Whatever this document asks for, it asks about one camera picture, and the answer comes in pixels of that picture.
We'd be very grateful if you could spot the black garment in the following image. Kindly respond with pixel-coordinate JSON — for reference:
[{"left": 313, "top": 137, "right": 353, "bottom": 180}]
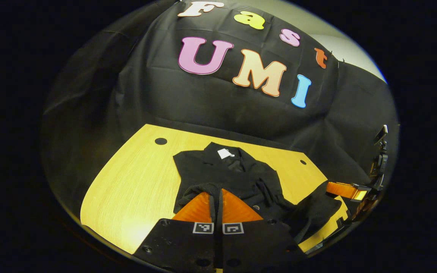
[{"left": 173, "top": 142, "right": 343, "bottom": 245}]

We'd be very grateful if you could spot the black backdrop cloth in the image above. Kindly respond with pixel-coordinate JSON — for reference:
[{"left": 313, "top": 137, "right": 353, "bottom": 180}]
[{"left": 41, "top": 0, "right": 400, "bottom": 224}]

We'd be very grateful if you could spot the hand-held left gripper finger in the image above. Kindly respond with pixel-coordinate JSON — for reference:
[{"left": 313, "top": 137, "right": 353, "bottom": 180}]
[
  {"left": 218, "top": 188, "right": 307, "bottom": 273},
  {"left": 132, "top": 191, "right": 220, "bottom": 273}
]

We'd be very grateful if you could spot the black camera stand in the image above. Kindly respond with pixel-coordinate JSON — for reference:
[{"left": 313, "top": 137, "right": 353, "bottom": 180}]
[{"left": 369, "top": 124, "right": 390, "bottom": 190}]

